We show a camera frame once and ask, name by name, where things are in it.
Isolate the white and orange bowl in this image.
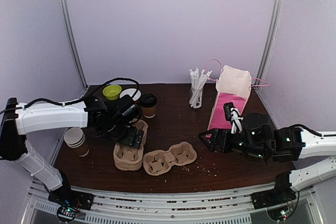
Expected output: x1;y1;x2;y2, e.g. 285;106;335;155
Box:
120;88;142;103

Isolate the stack of paper cups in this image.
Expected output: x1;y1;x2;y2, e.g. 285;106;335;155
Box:
64;127;89;157

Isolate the glass with wrapped straws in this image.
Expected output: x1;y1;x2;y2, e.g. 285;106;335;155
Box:
188;67;212;109

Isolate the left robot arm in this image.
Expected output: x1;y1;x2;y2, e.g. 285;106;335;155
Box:
1;95;144;205

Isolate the aluminium frame post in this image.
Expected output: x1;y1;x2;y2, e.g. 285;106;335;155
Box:
254;0;284;89
60;0;88;89

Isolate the brown paper coffee cup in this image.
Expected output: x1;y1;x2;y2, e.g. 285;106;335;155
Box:
141;106;156;118

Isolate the cardboard cup carrier stack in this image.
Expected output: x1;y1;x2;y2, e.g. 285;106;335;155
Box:
113;120;148;171

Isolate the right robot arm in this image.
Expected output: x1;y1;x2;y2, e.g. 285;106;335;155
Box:
198;111;335;204

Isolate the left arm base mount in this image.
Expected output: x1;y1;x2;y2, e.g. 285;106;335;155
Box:
45;186;94;210

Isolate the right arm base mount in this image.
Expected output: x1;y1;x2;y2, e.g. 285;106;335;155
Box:
251;188;296;209

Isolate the right aluminium frame post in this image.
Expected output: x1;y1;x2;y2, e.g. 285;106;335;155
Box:
254;0;284;89

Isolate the front aluminium rail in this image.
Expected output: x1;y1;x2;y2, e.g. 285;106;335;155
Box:
18;181;327;223

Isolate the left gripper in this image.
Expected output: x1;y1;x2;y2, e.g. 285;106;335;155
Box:
104;118;144;148

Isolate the green bowl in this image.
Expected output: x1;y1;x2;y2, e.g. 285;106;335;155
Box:
102;85;122;101

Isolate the pink paper bag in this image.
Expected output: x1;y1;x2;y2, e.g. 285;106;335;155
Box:
205;59;271;132

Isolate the black cup lid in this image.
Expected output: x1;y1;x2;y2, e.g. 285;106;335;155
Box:
139;93;158;108

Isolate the left aluminium frame post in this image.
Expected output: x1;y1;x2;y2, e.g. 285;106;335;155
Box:
60;0;88;89

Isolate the single cardboard cup carrier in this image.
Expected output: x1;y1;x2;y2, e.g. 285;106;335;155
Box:
142;142;197;176

